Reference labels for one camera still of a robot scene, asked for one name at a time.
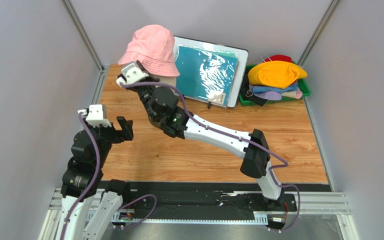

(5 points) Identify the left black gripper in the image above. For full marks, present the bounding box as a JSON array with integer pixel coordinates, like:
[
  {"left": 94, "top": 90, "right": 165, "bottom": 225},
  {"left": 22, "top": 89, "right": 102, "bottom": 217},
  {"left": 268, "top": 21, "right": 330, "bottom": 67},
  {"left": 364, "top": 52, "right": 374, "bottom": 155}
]
[{"left": 82, "top": 115, "right": 134, "bottom": 167}]

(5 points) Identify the pink bucket hat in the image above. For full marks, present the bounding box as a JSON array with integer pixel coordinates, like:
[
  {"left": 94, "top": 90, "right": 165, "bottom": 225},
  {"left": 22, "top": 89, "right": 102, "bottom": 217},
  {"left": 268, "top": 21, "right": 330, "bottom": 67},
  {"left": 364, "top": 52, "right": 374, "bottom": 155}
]
[{"left": 117, "top": 24, "right": 180, "bottom": 78}]

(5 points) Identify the yellow bucket hat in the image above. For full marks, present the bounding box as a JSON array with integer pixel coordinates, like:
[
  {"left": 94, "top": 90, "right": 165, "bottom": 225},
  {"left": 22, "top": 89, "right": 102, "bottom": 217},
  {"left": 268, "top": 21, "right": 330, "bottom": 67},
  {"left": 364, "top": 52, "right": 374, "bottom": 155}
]
[{"left": 247, "top": 60, "right": 308, "bottom": 89}]

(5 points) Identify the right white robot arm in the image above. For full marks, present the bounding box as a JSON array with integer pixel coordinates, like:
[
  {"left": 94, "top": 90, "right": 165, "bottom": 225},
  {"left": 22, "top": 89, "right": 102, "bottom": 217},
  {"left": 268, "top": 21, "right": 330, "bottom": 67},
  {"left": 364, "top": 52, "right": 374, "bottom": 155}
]
[{"left": 121, "top": 60, "right": 284, "bottom": 202}]

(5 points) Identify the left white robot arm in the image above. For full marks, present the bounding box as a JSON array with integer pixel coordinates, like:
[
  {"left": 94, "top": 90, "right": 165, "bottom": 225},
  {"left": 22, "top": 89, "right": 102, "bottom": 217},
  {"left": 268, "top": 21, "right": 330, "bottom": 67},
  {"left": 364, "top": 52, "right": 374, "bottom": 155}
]
[{"left": 56, "top": 113, "right": 134, "bottom": 240}]

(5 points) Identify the cream mannequin head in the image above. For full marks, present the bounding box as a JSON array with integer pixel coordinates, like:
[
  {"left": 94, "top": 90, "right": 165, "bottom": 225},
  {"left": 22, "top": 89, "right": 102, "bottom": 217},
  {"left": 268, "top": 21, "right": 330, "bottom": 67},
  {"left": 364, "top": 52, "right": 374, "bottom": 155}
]
[{"left": 158, "top": 76, "right": 177, "bottom": 87}]

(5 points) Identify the white tablet board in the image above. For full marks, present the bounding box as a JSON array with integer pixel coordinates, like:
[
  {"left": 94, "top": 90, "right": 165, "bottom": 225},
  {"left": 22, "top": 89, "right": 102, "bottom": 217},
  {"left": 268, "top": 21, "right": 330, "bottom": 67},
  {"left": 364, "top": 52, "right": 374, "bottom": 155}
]
[{"left": 173, "top": 36, "right": 249, "bottom": 108}]

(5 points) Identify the lavender hat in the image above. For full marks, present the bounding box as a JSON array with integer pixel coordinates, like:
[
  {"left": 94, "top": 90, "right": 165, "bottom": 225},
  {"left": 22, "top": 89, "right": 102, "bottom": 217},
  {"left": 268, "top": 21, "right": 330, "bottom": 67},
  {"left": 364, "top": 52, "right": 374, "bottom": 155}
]
[{"left": 251, "top": 91, "right": 282, "bottom": 101}]

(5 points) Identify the red hat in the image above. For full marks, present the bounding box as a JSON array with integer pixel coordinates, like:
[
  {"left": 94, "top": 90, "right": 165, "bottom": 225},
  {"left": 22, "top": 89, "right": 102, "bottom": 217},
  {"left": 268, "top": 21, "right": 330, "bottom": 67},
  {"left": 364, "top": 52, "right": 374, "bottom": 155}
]
[{"left": 263, "top": 54, "right": 293, "bottom": 63}]

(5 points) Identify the pink beige hat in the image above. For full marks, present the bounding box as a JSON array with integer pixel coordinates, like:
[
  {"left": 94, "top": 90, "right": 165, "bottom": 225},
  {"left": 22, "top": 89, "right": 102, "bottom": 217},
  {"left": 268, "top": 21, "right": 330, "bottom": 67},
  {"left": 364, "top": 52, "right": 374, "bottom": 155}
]
[{"left": 281, "top": 88, "right": 303, "bottom": 100}]

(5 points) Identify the green plastic bin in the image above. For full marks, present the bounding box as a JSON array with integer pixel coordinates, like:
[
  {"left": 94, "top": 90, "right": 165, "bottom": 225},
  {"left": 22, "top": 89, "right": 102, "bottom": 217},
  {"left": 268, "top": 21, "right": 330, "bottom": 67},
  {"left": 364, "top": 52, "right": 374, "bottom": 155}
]
[{"left": 238, "top": 64, "right": 311, "bottom": 107}]

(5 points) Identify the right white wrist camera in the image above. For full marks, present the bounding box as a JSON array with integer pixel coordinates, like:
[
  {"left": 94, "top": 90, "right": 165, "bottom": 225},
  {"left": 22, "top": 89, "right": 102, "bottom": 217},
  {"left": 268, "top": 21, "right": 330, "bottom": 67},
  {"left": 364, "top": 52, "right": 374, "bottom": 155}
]
[{"left": 116, "top": 61, "right": 149, "bottom": 88}]

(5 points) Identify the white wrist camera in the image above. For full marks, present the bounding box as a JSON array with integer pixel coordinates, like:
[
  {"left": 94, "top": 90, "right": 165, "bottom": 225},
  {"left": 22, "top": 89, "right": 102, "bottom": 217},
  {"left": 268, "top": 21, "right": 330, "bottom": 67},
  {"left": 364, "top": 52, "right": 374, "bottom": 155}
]
[
  {"left": 77, "top": 104, "right": 112, "bottom": 128},
  {"left": 116, "top": 61, "right": 149, "bottom": 88}
]

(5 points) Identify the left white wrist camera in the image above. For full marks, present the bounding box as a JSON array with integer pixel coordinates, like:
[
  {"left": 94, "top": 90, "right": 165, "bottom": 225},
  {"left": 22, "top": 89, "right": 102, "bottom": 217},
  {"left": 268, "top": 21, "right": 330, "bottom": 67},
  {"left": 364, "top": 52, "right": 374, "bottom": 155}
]
[{"left": 77, "top": 104, "right": 112, "bottom": 128}]

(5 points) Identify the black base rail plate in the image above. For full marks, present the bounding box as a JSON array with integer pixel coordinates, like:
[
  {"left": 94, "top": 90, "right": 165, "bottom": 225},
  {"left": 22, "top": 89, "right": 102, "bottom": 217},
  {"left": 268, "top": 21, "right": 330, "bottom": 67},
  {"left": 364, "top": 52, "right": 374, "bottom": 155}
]
[{"left": 85, "top": 179, "right": 330, "bottom": 221}]

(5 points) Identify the aluminium frame rail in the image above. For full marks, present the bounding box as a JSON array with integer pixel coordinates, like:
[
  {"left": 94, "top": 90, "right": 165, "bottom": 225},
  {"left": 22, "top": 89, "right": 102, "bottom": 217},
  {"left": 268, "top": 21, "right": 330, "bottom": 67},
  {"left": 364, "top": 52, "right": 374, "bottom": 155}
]
[{"left": 38, "top": 188, "right": 359, "bottom": 240}]

